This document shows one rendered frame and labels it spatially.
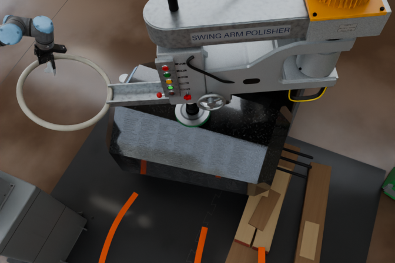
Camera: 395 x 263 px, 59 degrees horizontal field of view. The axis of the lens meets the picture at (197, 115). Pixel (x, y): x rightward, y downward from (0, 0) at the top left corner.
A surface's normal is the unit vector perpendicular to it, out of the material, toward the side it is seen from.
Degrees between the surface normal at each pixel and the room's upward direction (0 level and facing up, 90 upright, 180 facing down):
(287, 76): 0
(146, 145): 45
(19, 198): 0
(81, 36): 0
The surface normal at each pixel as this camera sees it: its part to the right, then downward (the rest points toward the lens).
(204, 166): -0.29, 0.24
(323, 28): 0.04, 0.87
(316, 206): -0.08, -0.49
